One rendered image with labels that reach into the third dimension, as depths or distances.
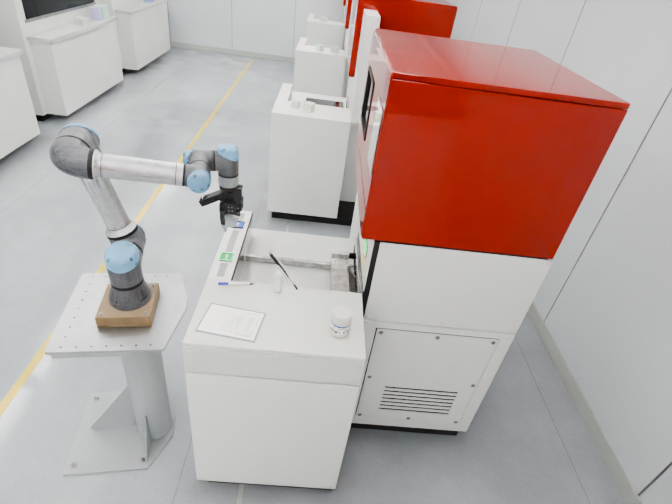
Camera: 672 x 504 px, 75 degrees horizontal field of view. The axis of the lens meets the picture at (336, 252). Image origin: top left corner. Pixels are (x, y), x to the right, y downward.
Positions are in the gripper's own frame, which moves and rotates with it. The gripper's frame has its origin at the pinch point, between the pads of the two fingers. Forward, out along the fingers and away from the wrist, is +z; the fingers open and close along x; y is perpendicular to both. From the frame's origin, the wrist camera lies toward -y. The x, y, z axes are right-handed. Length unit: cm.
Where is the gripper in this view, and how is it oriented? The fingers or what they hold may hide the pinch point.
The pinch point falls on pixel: (224, 228)
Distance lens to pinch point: 184.8
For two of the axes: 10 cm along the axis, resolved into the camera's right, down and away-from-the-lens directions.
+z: -1.2, 8.1, 5.7
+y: 9.9, 1.0, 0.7
